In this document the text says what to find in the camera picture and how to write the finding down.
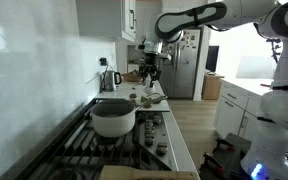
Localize wooden side cabinet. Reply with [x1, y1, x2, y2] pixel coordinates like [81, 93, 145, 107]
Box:
[202, 74, 223, 100]

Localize white cooking pot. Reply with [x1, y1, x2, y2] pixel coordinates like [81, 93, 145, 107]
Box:
[89, 95, 168, 139]

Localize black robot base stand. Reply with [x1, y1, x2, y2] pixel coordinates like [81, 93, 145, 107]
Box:
[198, 133, 288, 180]

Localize green vegetable pieces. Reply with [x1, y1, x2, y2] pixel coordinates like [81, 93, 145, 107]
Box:
[140, 96, 151, 103]

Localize small white cup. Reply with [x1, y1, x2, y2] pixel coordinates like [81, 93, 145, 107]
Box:
[144, 80, 155, 95]

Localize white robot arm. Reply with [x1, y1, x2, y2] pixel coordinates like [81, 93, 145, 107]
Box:
[142, 0, 288, 180]

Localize stainless steel refrigerator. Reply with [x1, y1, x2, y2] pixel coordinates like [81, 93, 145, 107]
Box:
[159, 29, 201, 99]

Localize wooden spatula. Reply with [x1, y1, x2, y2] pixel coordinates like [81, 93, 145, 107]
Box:
[99, 165, 199, 180]

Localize white cutting board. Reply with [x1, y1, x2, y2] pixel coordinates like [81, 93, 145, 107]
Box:
[135, 96, 169, 112]

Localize wicker basket with handle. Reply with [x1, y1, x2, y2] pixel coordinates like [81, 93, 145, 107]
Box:
[122, 70, 142, 82]

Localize steel electric kettle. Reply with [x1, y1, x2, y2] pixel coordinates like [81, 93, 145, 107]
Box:
[102, 70, 122, 92]

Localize black gas stovetop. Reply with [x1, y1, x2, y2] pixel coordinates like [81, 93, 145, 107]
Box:
[15, 99, 177, 180]

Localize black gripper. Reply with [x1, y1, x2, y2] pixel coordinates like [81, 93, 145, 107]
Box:
[140, 53, 161, 88]

